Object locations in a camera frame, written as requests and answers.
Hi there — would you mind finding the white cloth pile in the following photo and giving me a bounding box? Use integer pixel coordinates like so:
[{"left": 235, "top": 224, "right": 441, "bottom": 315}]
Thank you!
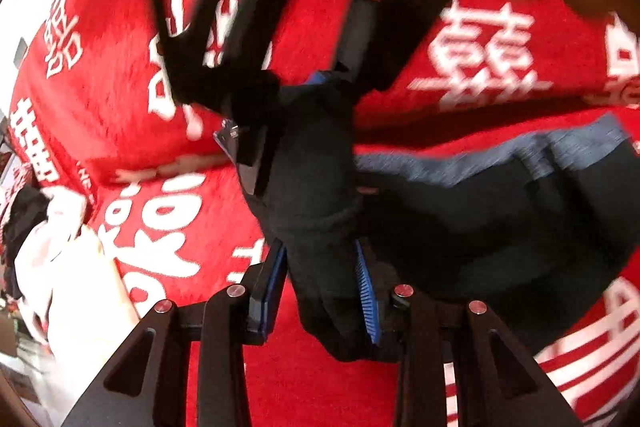
[{"left": 15, "top": 186, "right": 139, "bottom": 400}]

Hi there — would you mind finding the red sofa seat cover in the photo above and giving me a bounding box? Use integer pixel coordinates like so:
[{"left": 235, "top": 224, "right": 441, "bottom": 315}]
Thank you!
[{"left": 84, "top": 106, "right": 640, "bottom": 427}]

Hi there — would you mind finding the black pants grey waistband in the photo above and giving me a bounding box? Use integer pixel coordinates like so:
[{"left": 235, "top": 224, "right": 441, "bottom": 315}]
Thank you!
[{"left": 215, "top": 72, "right": 639, "bottom": 362}]

